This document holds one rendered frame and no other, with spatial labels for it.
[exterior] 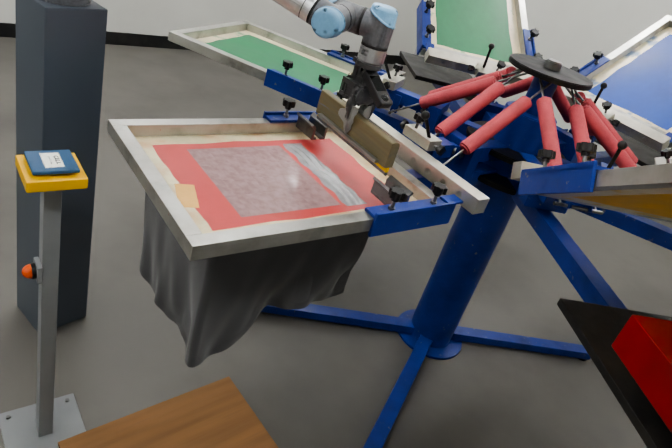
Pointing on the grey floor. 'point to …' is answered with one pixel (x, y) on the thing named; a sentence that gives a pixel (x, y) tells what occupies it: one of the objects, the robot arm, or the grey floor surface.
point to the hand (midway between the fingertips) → (353, 130)
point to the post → (47, 410)
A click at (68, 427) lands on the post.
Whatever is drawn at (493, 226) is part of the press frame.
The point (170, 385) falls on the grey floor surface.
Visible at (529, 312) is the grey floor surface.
